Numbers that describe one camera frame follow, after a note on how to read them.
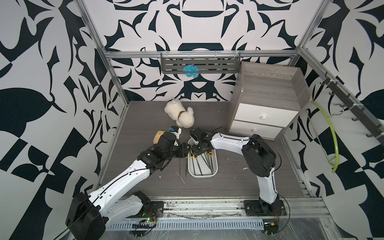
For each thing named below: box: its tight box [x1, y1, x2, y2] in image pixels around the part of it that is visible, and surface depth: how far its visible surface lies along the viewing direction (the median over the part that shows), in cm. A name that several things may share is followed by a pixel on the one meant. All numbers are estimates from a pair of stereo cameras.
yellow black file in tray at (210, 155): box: [209, 151, 214, 175], surface depth 91 cm
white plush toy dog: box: [164, 99, 195, 129], surface depth 104 cm
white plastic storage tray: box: [187, 138, 219, 179], surface depth 89 cm
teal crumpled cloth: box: [182, 64, 200, 78], surface depth 93 cm
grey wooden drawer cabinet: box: [227, 61, 310, 141], surface depth 86 cm
